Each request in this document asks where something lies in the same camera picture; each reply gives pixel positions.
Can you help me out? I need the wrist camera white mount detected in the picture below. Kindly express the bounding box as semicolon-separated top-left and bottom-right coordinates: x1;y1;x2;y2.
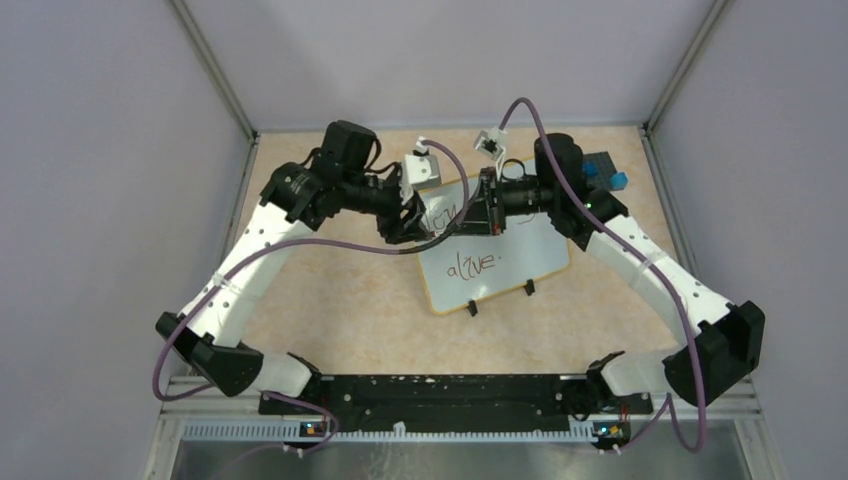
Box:
399;136;442;203
474;127;507;180

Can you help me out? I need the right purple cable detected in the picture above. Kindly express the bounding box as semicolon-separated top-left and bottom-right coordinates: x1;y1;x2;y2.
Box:
498;97;708;454

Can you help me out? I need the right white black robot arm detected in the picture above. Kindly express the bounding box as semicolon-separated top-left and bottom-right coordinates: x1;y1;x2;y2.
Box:
457;133;765;412

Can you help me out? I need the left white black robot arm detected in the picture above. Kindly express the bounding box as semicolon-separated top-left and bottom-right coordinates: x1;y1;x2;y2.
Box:
156;120;433;414

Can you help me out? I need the grey lego baseplate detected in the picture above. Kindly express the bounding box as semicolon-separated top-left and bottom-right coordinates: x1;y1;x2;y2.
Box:
583;151;618;190

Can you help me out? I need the white cable duct strip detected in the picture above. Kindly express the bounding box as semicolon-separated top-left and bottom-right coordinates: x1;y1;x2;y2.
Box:
182;420;598;443

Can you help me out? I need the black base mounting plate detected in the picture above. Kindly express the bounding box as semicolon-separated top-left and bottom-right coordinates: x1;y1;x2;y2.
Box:
300;374;654;433

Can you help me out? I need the light blue lego brick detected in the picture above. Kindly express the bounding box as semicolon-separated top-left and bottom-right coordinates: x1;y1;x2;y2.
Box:
609;171;629;191

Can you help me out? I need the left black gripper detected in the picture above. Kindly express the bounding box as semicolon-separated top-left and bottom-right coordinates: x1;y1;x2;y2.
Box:
342;168;432;245

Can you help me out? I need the yellow-framed whiteboard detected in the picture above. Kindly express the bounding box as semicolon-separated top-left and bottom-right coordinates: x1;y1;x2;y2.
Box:
417;213;570;315

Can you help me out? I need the aluminium frame rail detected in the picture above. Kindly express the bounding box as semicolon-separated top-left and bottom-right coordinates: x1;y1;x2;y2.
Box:
143;374;784;479

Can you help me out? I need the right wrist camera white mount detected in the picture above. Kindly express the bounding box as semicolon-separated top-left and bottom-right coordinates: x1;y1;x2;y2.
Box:
474;127;507;180

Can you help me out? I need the dark blue lego brick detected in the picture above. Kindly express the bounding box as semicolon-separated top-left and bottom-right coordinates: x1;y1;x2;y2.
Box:
583;162;599;178

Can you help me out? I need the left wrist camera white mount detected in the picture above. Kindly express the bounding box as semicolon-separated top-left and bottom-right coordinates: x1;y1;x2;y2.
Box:
399;136;442;203

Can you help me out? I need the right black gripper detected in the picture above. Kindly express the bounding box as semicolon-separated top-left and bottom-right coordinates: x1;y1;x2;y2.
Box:
446;167;557;237

